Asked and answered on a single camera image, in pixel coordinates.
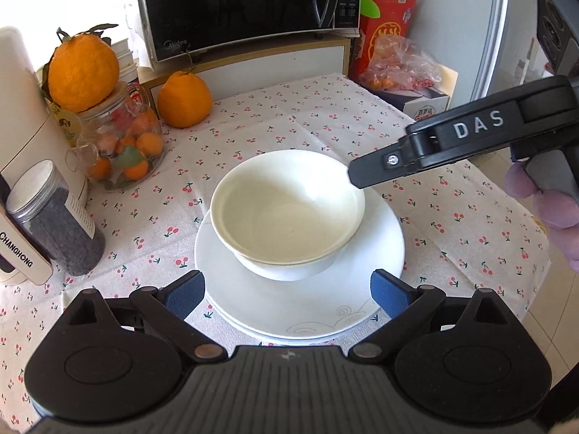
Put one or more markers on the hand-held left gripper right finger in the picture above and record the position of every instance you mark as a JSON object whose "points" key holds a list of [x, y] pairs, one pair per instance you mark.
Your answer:
{"points": [[391, 292]]}

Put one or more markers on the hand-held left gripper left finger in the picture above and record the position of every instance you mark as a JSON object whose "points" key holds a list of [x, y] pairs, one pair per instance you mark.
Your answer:
{"points": [[185, 292]]}

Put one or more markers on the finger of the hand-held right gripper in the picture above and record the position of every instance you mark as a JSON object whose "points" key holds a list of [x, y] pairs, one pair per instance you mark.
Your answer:
{"points": [[375, 167]]}

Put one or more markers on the white plate with swirl print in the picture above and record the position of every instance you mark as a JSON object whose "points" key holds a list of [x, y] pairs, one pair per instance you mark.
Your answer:
{"points": [[294, 307]]}

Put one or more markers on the white bowl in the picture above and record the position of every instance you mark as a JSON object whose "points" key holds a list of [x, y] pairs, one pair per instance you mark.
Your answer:
{"points": [[285, 275]]}

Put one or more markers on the cream bowl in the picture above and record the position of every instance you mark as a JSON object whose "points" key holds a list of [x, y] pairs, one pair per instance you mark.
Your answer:
{"points": [[280, 208], [289, 266]]}

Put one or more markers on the person's right hand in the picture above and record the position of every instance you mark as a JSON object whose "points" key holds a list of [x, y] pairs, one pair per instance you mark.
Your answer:
{"points": [[556, 212]]}

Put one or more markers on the dark and white carton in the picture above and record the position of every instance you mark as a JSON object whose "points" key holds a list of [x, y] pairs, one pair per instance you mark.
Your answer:
{"points": [[425, 106]]}

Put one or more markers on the cherry print tablecloth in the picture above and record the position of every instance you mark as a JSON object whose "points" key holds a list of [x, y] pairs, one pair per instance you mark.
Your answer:
{"points": [[452, 235]]}

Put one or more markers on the silver refrigerator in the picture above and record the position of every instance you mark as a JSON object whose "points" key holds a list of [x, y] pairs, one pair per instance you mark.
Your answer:
{"points": [[497, 31]]}

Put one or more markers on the plastic bag of oranges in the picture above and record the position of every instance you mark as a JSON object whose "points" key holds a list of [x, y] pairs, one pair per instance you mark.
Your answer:
{"points": [[398, 65]]}

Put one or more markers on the clear jar of dark grains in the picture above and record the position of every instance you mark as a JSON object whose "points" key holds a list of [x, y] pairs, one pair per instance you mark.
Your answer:
{"points": [[68, 235]]}

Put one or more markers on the red cardboard carton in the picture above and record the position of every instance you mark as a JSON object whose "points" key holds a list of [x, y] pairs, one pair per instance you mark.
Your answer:
{"points": [[389, 22]]}

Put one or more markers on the glass jar of small oranges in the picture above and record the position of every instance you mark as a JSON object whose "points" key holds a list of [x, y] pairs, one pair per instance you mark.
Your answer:
{"points": [[131, 144]]}

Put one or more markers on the green plastic piece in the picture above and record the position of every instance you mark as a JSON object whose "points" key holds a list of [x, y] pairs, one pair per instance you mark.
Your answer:
{"points": [[368, 7]]}

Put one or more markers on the black microwave oven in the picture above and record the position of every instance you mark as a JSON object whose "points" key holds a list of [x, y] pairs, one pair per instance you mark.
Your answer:
{"points": [[226, 4]]}

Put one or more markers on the white kitchen appliance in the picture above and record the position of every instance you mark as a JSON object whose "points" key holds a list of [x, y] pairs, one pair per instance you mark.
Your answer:
{"points": [[22, 122]]}

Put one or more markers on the stack of printed paper cups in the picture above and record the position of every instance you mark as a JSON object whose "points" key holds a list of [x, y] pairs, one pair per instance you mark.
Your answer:
{"points": [[124, 61]]}

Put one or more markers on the large orange with leaves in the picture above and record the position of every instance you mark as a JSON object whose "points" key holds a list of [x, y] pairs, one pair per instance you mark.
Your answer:
{"points": [[83, 72]]}

